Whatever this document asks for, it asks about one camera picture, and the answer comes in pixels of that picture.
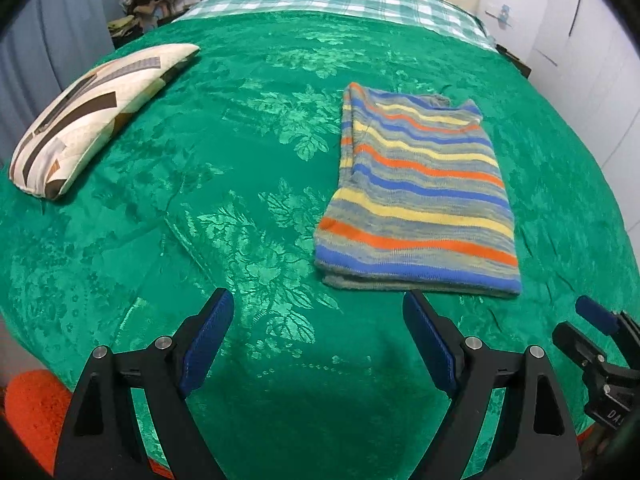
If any striped knit t-shirt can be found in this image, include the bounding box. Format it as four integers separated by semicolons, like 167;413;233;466
314;82;522;297

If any pile of clothes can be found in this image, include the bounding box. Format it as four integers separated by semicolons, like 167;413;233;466
107;0;186;48

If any dark bedside table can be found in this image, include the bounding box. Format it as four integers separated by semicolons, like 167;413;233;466
496;44;532;79

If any white wardrobe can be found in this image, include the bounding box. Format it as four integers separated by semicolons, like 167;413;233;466
529;0;639;231

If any patterned cream pillow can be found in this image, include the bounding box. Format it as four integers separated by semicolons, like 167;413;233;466
9;44;200;200

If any green white checkered sheet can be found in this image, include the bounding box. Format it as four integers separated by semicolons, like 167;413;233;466
182;0;497;51

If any blue grey curtain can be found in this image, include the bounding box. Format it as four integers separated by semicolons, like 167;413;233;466
1;0;122;162

